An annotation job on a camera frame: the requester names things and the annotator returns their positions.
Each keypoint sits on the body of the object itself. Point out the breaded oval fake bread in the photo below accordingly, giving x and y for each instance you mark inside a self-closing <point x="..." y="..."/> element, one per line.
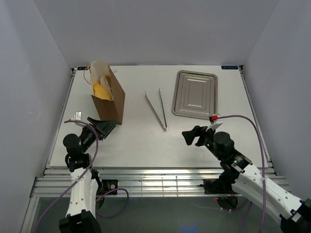
<point x="100" y="92"/>

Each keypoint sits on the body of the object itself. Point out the metal baking tray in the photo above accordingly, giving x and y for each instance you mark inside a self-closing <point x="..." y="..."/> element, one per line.
<point x="195" y="95"/>

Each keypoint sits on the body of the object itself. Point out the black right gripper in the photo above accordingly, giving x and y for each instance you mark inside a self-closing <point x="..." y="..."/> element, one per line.
<point x="197" y="131"/>

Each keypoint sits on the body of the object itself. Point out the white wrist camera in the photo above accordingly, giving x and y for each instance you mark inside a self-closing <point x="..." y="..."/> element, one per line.
<point x="215" y="123"/>
<point x="76" y="119"/>

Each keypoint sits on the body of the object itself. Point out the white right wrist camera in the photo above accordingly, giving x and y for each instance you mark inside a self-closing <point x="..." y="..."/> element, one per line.
<point x="215" y="123"/>

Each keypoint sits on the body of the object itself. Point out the brown paper bag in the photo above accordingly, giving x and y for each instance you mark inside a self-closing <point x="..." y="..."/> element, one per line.
<point x="107" y="109"/>

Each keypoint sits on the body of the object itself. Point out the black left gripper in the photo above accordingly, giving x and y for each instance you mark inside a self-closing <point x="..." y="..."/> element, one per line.
<point x="105" y="127"/>

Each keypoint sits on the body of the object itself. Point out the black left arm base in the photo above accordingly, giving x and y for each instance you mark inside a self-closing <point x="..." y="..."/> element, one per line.
<point x="107" y="185"/>

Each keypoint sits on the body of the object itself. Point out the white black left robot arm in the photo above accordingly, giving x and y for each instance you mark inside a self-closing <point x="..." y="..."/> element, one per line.
<point x="85" y="180"/>

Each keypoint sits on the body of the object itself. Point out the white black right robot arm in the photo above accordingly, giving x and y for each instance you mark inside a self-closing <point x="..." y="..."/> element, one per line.
<point x="243" y="177"/>

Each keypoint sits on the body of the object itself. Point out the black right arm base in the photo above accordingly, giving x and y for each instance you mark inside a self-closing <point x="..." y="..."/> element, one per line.
<point x="216" y="186"/>

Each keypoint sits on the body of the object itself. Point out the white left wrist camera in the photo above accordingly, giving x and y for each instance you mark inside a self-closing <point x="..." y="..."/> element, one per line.
<point x="76" y="119"/>

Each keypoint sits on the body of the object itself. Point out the long white fake bread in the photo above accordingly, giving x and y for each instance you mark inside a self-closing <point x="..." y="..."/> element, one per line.
<point x="105" y="84"/>

